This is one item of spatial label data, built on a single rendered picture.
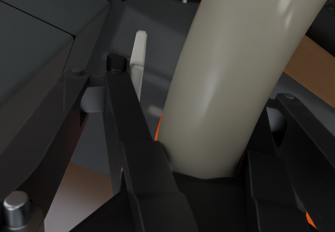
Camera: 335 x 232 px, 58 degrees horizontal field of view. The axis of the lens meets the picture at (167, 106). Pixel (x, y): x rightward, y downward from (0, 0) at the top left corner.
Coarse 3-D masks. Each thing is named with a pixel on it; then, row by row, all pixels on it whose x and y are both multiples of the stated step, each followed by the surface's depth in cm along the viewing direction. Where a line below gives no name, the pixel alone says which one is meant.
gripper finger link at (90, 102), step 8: (96, 80) 15; (88, 88) 14; (96, 88) 14; (104, 88) 15; (88, 96) 14; (96, 96) 15; (104, 96) 15; (80, 104) 15; (88, 104) 15; (96, 104) 15; (104, 104) 15; (80, 112) 15; (88, 112) 15
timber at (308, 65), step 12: (300, 48) 89; (312, 48) 88; (300, 60) 90; (312, 60) 90; (324, 60) 90; (288, 72) 92; (300, 72) 92; (312, 72) 92; (324, 72) 92; (312, 84) 94; (324, 84) 94; (324, 96) 96
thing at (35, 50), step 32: (0, 0) 59; (32, 0) 67; (64, 0) 76; (96, 0) 89; (0, 32) 49; (32, 32) 55; (64, 32) 61; (96, 32) 92; (0, 64) 42; (32, 64) 46; (64, 64) 64; (0, 96) 37; (32, 96) 49; (0, 128) 40
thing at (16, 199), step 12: (12, 192) 7; (24, 192) 8; (12, 204) 7; (24, 204) 7; (12, 216) 7; (24, 216) 7; (36, 216) 8; (0, 228) 7; (12, 228) 7; (24, 228) 8; (36, 228) 8
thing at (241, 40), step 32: (224, 0) 7; (256, 0) 7; (288, 0) 7; (320, 0) 7; (192, 32) 8; (224, 32) 8; (256, 32) 7; (288, 32) 7; (192, 64) 8; (224, 64) 8; (256, 64) 8; (192, 96) 8; (224, 96) 8; (256, 96) 8; (160, 128) 10; (192, 128) 9; (224, 128) 9; (192, 160) 9; (224, 160) 9
